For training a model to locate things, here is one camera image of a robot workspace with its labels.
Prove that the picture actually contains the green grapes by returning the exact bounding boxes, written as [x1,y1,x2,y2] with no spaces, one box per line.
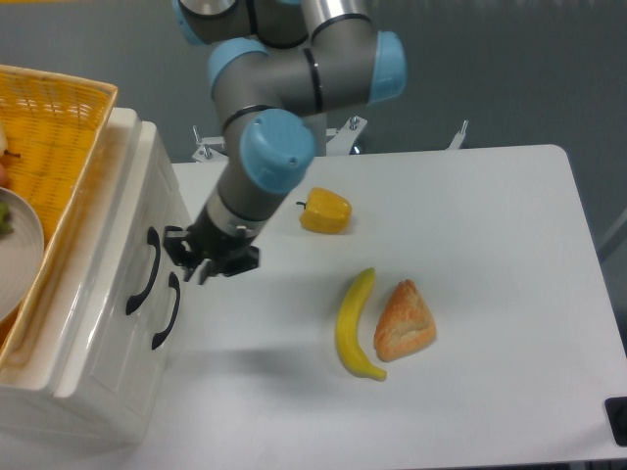
[0,201,13,236]

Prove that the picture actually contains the brown bread pastry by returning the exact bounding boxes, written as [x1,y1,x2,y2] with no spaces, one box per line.
[373,279,437,362]

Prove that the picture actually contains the white table mounting bracket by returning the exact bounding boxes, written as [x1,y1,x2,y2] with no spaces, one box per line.
[325,116,368,157]

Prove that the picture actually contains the white drawer cabinet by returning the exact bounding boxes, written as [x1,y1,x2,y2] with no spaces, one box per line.
[1,108,183,443]

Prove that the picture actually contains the black corner device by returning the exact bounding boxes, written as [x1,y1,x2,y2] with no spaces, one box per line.
[604,397,627,447]

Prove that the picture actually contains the black drawer handle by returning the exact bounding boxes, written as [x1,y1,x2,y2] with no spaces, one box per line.
[124,226,163,317]
[151,271,181,351]

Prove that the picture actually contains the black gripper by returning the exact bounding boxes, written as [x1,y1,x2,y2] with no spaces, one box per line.
[163,206,261,285]

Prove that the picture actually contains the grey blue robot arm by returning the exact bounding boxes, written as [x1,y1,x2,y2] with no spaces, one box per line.
[164,1,408,280]

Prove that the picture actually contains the white top drawer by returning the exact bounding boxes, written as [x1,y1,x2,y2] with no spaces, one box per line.
[98,121,190,315]

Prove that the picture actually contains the yellow banana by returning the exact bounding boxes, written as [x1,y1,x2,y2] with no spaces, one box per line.
[334,267,387,382]

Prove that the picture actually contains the grey plate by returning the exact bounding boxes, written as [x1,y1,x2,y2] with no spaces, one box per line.
[1,188,44,322]

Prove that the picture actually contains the black lower drawer handle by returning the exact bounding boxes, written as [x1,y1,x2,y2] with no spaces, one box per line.
[151,271,181,351]

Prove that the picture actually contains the yellow woven basket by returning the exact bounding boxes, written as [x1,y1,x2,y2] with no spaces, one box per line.
[1,65,118,363]

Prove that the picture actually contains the yellow bell pepper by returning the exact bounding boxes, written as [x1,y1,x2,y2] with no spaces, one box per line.
[296,187,353,234]

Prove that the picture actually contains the white pear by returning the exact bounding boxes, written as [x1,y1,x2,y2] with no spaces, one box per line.
[0,123,21,158]

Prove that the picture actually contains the black top drawer handle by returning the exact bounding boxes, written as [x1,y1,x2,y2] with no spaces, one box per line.
[124,226,163,317]

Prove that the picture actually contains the pink peach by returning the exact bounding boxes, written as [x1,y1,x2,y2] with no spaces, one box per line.
[0,164,9,187]

